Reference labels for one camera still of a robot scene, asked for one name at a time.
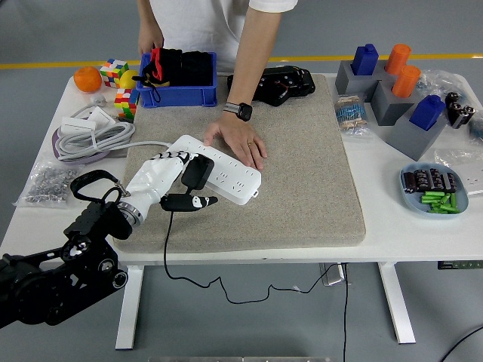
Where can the person's right hand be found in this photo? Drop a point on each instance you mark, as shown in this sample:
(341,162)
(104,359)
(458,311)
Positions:
(150,39)

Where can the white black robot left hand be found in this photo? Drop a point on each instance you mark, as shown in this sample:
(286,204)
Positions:
(154,179)

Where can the person's left hand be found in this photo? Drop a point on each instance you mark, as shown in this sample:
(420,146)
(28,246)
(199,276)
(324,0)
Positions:
(241,137)

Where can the white power strip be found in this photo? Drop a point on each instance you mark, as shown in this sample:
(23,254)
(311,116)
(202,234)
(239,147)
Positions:
(234,177)

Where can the black plug adapter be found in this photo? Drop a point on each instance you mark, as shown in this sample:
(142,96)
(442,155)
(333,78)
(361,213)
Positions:
(198,171)

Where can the person's left forearm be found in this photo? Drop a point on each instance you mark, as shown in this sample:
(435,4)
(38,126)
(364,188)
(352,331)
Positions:
(254,56)

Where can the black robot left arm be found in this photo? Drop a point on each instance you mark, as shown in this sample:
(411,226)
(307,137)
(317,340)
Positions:
(94,228)

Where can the person's right forearm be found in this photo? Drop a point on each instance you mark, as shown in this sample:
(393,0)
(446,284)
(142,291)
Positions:
(149,15)

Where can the white round plug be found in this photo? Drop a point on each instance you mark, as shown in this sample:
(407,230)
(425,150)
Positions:
(98,100)

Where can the black wrist watch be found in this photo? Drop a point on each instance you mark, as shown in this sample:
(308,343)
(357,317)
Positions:
(243,111)

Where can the black red fabric bundle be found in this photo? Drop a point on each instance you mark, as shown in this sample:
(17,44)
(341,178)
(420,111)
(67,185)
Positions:
(164,62)

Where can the yellow lemon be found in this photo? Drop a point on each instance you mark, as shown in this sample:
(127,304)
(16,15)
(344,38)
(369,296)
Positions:
(129,79)

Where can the colourful puzzle cube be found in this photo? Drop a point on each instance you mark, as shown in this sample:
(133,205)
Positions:
(113,71)
(126,103)

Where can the black foam stack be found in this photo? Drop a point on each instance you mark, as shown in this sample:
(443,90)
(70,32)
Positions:
(196,68)

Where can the grey-brown mat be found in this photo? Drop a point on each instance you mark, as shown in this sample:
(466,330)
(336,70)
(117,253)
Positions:
(283,181)

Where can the blue plastic bin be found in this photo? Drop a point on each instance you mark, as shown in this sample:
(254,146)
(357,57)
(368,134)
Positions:
(181,96)

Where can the black device housing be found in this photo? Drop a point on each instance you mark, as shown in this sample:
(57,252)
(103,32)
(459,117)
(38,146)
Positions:
(290,84)

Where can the orange fruit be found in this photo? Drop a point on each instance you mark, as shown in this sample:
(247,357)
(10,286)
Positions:
(87,80)

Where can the white flat box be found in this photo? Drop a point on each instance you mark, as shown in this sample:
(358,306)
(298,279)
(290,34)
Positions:
(77,125)

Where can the clear bag of screws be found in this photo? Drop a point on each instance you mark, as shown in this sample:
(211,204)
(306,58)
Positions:
(47,184)

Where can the clear bag of resistors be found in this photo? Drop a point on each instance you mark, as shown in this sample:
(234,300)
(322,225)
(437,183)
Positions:
(351,115)

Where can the grey block holder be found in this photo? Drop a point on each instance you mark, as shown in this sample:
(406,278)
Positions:
(411,141)
(349,84)
(388,107)

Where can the white table leg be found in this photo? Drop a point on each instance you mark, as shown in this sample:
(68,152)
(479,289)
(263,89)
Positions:
(396,301)
(130,309)

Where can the blue square peg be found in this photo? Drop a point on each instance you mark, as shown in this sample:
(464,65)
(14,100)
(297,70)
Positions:
(427,113)
(365,60)

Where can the silver box under table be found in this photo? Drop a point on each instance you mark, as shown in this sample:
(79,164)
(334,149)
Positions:
(332,274)

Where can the orange cylinder peg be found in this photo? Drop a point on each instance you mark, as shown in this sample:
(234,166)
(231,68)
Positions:
(398,58)
(405,81)

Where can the light blue dish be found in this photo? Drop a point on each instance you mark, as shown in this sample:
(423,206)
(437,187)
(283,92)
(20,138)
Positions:
(411,203)

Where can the clear plastic bag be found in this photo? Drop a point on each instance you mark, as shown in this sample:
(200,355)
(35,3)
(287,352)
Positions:
(441,79)

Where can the black capacitor cluster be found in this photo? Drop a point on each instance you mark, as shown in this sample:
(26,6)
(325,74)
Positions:
(458,111)

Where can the bag of blue parts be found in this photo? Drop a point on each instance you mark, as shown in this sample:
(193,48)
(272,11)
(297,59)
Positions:
(477,128)

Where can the table control panel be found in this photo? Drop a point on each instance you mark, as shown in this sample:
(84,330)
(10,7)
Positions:
(460,264)

